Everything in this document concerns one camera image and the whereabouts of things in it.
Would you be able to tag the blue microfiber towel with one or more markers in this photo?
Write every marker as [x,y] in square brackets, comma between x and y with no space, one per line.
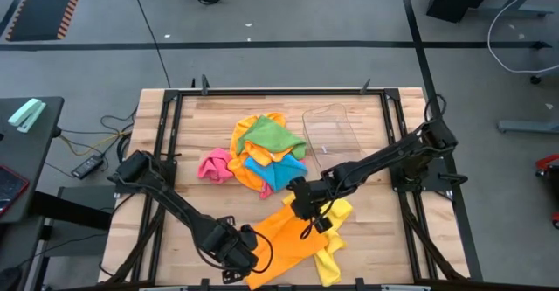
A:
[275,173]

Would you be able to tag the mint green stapler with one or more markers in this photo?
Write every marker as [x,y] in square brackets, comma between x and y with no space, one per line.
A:
[26,114]

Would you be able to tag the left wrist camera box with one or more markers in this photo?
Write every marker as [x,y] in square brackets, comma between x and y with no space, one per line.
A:
[249,234]

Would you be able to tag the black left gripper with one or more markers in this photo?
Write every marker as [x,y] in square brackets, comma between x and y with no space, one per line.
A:
[225,247]

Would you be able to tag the red object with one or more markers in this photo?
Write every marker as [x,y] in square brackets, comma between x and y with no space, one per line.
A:
[548,162]
[555,220]

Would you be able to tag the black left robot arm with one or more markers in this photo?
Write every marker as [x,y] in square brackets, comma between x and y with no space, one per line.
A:
[174,203]

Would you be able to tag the phone with red case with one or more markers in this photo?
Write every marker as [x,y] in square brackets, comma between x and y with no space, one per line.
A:
[11,188]

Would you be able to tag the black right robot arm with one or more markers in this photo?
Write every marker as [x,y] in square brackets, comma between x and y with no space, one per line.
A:
[384,155]

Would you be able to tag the green microfiber towel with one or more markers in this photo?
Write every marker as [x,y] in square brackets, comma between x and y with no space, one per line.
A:
[271,136]

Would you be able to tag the black mat with striped edge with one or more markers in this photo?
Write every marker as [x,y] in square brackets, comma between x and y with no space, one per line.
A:
[43,7]

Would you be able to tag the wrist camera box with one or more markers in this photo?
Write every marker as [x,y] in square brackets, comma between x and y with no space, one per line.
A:
[249,234]
[311,209]

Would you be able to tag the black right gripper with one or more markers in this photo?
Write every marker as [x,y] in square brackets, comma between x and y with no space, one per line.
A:
[310,188]

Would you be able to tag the orange microfiber towel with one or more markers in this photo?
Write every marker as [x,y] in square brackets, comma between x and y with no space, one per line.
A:
[284,243]
[240,171]

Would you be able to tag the black power adapter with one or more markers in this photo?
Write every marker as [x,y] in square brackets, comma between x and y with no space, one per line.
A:
[87,166]

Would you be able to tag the grey desk foot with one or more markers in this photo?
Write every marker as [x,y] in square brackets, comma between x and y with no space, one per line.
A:
[528,127]

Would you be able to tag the black table clamp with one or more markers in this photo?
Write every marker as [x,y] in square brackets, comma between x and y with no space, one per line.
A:
[204,285]
[360,285]
[364,87]
[204,85]

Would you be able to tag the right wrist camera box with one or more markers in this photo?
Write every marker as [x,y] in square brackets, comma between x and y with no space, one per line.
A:
[311,209]

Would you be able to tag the black caster wheel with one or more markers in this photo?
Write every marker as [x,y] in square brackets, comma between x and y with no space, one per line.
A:
[536,80]

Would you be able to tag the clear plastic bin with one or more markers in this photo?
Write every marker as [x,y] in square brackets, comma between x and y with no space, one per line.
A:
[332,138]

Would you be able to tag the dark desk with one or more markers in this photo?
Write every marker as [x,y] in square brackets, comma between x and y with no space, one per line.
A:
[26,160]

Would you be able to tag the yellow microfiber towel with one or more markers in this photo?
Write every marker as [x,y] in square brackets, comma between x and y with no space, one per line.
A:
[327,265]

